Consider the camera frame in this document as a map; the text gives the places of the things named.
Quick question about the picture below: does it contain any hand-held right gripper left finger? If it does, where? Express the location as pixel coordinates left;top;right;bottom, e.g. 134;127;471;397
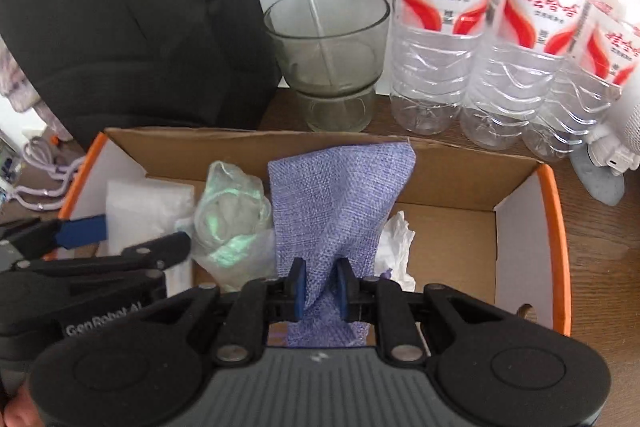
150;257;308;365

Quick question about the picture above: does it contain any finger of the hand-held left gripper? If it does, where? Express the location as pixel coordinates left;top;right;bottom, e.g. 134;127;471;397
12;232;194;281
0;216;109;270

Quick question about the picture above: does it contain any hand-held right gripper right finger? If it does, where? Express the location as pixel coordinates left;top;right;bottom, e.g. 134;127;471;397
336;259;501;364

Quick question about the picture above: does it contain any purple burlap pouch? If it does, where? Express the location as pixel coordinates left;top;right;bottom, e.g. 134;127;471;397
267;141;417;349

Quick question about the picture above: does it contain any cardboard box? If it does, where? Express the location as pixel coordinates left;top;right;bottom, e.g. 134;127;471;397
56;127;572;343

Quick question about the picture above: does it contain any person's left hand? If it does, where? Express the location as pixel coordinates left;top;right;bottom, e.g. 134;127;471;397
0;386;51;427

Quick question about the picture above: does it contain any crumpled white tissue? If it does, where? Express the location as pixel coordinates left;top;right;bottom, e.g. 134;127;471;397
374;211;417;293

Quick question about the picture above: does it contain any crumpled clear plastic bag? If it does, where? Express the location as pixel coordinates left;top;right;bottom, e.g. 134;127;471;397
192;161;277;285

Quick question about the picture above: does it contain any black paper bag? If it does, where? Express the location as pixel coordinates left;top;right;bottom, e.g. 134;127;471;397
0;0;281;152

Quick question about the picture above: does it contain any glass cup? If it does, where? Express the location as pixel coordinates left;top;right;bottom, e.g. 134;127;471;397
263;0;391;132

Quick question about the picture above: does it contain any grey stone-shaped object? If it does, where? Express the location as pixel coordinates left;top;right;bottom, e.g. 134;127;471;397
570;144;626;208

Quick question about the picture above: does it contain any white drinking straw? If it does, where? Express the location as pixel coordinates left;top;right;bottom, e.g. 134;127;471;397
284;0;336;82

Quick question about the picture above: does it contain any white robot-shaped speaker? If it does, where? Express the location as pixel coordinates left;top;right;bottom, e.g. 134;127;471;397
585;97;640;178

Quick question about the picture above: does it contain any purple cable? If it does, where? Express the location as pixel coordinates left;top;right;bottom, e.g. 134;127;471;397
10;137;88;212

